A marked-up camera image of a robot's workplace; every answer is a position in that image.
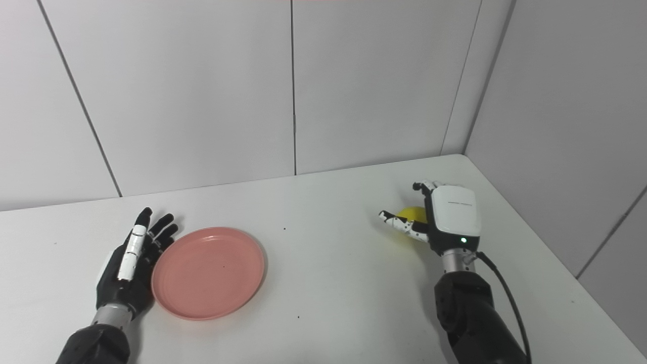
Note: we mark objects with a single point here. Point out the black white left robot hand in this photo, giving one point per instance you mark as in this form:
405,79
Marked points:
113,290

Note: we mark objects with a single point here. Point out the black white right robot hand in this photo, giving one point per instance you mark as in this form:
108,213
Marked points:
455,212

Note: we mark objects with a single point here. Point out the yellow lemon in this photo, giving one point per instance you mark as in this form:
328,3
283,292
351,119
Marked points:
414,213

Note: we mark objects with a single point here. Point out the pink round plate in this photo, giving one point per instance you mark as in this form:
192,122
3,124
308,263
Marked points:
210,273

